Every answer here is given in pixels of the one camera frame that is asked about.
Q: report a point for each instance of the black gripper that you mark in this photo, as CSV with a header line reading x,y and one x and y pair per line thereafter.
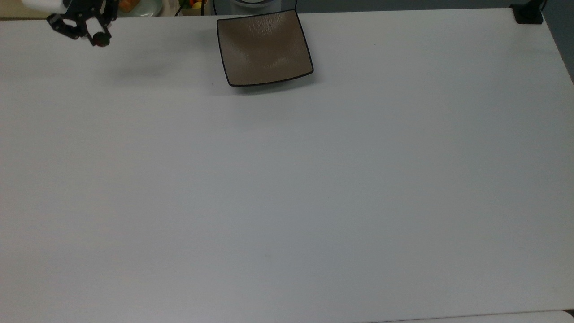
x,y
89,6

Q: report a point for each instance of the brown square ceramic plate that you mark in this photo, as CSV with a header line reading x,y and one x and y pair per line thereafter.
x,y
264,49

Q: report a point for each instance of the pale green round plate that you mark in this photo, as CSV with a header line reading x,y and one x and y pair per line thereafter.
x,y
150,8

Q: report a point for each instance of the orange toy fruit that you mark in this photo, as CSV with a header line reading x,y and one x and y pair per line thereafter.
x,y
128,5

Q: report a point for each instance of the box of toy fruit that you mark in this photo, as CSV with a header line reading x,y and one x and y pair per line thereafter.
x,y
193,8

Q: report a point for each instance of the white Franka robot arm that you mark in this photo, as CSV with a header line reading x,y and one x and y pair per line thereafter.
x,y
42,4

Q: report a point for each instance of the black clamp mount base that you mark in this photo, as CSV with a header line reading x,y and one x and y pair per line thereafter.
x,y
528,13

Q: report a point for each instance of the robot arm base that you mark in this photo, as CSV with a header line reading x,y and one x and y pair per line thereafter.
x,y
255,3

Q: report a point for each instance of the red toy strawberry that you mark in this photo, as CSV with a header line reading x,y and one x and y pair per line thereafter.
x,y
101,41

